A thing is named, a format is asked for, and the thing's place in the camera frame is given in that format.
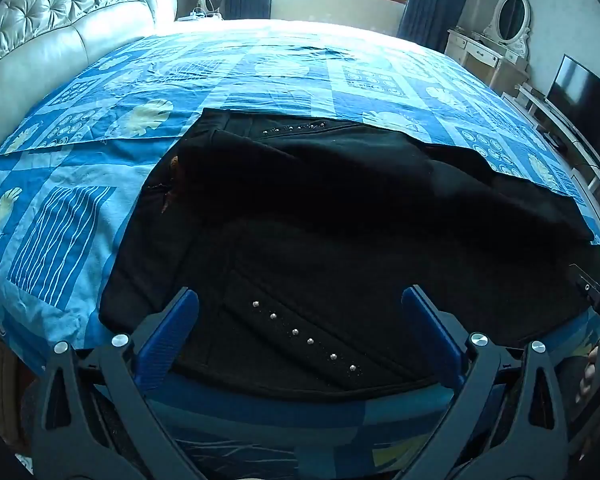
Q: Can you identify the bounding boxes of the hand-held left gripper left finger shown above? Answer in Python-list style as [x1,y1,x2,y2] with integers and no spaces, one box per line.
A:
[30,287,208,480]

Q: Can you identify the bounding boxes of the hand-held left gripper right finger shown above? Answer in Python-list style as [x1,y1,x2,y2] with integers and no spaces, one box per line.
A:
[401,285,574,480]

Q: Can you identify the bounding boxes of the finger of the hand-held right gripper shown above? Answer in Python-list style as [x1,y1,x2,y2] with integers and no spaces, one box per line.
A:
[569,261,600,307]

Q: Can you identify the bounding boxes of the black studded pants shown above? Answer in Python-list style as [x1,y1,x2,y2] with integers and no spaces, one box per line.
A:
[99,107,600,404]

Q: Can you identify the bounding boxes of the person's right hand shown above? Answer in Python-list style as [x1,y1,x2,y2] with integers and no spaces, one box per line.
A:
[576,345,600,406]

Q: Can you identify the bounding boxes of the white television stand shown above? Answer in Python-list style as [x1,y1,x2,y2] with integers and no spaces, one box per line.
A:
[502,84,600,233]

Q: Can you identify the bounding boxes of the blue patterned bed sheet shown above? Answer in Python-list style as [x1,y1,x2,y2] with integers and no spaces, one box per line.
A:
[0,19,600,477]

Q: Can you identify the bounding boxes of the black flat television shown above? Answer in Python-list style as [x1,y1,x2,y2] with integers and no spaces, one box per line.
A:
[545,53,600,172]

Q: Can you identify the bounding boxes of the cream dressing table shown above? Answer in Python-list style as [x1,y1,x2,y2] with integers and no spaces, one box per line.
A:
[445,27,531,97]

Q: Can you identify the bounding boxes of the oval white-framed mirror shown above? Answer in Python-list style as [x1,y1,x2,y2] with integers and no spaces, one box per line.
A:
[483,0,534,55]

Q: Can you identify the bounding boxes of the cream tufted leather headboard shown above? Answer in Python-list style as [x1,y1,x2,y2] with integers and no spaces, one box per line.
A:
[0,0,178,168]

